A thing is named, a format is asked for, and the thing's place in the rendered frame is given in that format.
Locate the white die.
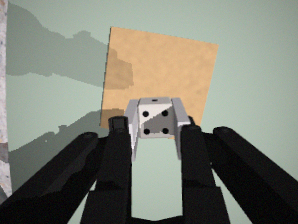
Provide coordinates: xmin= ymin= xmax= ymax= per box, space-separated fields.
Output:
xmin=137 ymin=97 xmax=174 ymax=139

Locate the tan mottled mat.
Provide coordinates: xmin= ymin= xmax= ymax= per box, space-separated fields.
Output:
xmin=100 ymin=26 xmax=219 ymax=129

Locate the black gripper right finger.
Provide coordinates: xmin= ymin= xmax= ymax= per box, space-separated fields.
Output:
xmin=171 ymin=97 xmax=298 ymax=224

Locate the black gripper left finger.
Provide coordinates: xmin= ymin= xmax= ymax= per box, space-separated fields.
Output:
xmin=0 ymin=99 xmax=139 ymax=224

